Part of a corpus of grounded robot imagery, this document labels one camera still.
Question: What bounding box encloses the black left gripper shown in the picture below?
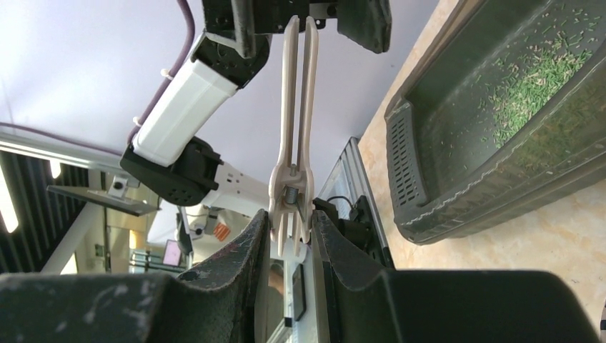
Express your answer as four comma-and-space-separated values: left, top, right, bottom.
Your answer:
202, 0, 392, 59

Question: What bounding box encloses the grey bag sealing clip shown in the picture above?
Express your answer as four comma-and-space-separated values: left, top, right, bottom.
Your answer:
269, 15, 319, 257

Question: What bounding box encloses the dark grey litter box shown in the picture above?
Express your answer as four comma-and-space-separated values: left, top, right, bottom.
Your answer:
384, 1, 605, 245

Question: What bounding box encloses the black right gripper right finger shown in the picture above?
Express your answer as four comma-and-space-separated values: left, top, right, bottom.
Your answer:
311, 211, 599, 342

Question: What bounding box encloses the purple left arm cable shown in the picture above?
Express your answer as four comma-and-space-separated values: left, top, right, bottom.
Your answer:
0, 0, 197, 157

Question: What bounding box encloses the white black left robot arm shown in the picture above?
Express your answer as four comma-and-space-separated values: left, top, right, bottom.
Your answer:
120, 1, 392, 218

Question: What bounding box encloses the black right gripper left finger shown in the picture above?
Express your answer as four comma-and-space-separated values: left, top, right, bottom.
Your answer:
1, 210, 270, 342

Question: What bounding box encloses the green litter granules pile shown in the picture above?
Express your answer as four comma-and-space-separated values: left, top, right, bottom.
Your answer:
479, 1, 605, 148

